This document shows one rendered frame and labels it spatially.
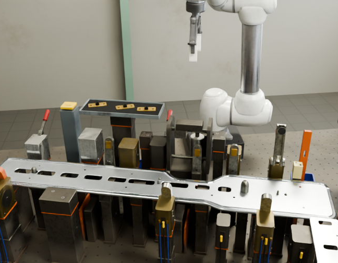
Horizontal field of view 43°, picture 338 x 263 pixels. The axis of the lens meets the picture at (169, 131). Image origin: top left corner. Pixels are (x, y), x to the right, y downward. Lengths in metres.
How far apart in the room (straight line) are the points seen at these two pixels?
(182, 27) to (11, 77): 1.87
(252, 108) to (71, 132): 0.94
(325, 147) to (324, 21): 2.53
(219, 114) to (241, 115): 0.12
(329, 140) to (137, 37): 2.48
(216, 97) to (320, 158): 0.70
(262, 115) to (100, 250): 1.08
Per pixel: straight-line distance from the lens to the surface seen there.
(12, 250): 1.87
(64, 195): 1.65
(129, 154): 1.81
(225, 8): 2.12
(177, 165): 1.88
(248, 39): 2.17
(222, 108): 2.33
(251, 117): 2.32
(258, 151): 2.55
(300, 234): 1.57
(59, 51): 4.63
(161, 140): 1.85
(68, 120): 2.05
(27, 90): 4.84
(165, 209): 1.51
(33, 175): 1.86
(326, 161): 2.55
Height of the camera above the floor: 1.99
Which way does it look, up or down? 28 degrees down
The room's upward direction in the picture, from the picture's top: 1 degrees counter-clockwise
